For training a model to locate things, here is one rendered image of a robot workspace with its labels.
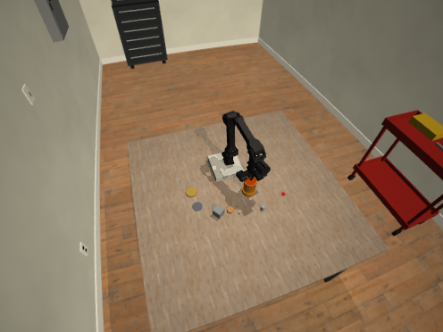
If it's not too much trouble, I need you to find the yellow round disc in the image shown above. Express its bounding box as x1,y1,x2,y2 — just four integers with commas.
186,187,197,197

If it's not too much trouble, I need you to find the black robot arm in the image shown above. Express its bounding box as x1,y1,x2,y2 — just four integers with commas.
221,111,271,181

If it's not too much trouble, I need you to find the grey flat disc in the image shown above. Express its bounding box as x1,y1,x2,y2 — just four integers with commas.
192,202,203,211

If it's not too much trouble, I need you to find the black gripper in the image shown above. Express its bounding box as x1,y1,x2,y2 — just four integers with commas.
236,162,255,182

